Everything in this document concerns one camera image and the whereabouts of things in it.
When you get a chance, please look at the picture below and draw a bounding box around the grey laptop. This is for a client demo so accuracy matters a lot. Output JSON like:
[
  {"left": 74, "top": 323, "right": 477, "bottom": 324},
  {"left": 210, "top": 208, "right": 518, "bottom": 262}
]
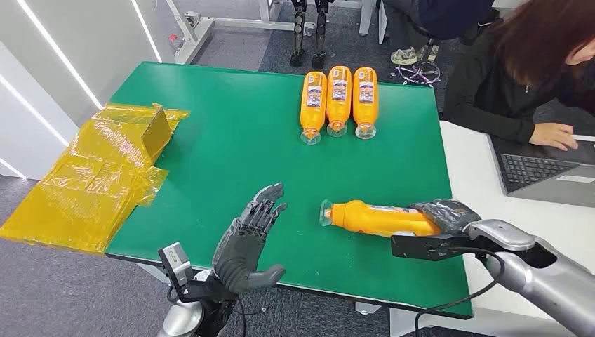
[{"left": 486, "top": 135, "right": 595, "bottom": 209}]

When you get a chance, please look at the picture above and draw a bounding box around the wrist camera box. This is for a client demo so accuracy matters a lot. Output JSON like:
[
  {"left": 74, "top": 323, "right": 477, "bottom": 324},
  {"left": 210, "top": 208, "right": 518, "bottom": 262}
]
[
  {"left": 158, "top": 242, "right": 194, "bottom": 298},
  {"left": 390, "top": 232, "right": 472, "bottom": 262}
]

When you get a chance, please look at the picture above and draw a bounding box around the white desk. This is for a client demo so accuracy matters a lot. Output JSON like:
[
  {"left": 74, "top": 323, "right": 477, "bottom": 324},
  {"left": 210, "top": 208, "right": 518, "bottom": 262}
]
[{"left": 389, "top": 120, "right": 595, "bottom": 337}]

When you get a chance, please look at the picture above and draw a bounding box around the person's hand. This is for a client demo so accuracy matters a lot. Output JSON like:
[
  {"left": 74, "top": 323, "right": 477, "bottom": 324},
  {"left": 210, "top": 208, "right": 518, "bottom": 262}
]
[{"left": 528, "top": 122, "right": 580, "bottom": 152}]

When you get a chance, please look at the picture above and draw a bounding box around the black robot leg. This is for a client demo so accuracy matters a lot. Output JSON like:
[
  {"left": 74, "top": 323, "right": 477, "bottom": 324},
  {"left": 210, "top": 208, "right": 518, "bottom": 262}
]
[
  {"left": 290, "top": 0, "right": 308, "bottom": 68},
  {"left": 311, "top": 0, "right": 335, "bottom": 71}
]

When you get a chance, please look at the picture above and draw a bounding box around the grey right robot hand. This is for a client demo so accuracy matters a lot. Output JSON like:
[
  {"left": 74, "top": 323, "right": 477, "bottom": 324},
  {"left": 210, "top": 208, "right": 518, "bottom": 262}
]
[{"left": 411, "top": 199, "right": 482, "bottom": 236}]

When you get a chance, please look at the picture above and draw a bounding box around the green topped table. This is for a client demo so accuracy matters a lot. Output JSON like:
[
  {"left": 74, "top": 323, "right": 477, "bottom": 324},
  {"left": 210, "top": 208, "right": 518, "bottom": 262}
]
[{"left": 105, "top": 61, "right": 474, "bottom": 321}]

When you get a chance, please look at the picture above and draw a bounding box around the person's shoe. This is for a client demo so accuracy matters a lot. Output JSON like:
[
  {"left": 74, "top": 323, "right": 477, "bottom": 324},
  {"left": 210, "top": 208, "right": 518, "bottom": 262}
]
[
  {"left": 420, "top": 44, "right": 441, "bottom": 64},
  {"left": 390, "top": 46, "right": 418, "bottom": 67}
]

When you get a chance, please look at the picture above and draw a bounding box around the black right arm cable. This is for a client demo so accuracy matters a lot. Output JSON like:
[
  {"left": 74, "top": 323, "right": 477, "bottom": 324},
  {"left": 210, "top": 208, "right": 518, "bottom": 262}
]
[{"left": 413, "top": 246, "right": 507, "bottom": 337}]

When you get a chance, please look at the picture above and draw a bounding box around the chrome chair base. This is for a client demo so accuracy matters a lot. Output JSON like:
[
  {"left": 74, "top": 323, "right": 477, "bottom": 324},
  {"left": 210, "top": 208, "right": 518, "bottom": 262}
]
[{"left": 391, "top": 60, "right": 441, "bottom": 88}]

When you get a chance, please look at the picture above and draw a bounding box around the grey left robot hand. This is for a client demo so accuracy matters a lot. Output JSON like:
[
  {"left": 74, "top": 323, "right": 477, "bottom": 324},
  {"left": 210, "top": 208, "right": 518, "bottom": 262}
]
[{"left": 211, "top": 182, "right": 288, "bottom": 296}]

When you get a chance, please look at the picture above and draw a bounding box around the white metal frame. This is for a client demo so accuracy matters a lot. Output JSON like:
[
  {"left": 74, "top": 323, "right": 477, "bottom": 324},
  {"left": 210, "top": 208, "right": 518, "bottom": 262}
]
[{"left": 165, "top": 0, "right": 377, "bottom": 65}]

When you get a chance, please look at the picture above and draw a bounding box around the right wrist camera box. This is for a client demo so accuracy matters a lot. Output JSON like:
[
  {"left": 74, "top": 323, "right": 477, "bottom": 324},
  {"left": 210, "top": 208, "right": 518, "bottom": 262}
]
[{"left": 390, "top": 232, "right": 472, "bottom": 262}]

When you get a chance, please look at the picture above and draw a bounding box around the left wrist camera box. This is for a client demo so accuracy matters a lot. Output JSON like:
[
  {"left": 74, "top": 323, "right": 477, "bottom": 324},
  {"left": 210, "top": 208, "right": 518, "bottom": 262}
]
[{"left": 158, "top": 242, "right": 194, "bottom": 298}]

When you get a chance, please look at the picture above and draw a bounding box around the yellow film wrapped cardboard box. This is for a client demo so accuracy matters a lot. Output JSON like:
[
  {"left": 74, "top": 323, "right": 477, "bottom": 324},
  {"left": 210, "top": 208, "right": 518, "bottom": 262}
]
[{"left": 0, "top": 102, "right": 191, "bottom": 256}]

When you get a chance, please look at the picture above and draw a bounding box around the seated person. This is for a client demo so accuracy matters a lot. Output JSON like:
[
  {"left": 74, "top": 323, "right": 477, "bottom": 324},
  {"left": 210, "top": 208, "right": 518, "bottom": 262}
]
[{"left": 382, "top": 0, "right": 500, "bottom": 53}]

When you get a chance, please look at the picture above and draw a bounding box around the white table leg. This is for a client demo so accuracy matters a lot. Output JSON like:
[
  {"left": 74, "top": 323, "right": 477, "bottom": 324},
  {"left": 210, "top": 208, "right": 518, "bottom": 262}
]
[{"left": 137, "top": 263, "right": 171, "bottom": 284}]

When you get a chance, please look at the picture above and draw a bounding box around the orange juice bottle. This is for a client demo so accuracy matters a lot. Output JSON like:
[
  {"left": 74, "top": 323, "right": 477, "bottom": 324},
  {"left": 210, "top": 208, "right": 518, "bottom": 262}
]
[
  {"left": 300, "top": 71, "right": 328, "bottom": 146},
  {"left": 326, "top": 65, "right": 353, "bottom": 138},
  {"left": 319, "top": 199, "right": 443, "bottom": 239},
  {"left": 352, "top": 67, "right": 380, "bottom": 140}
]

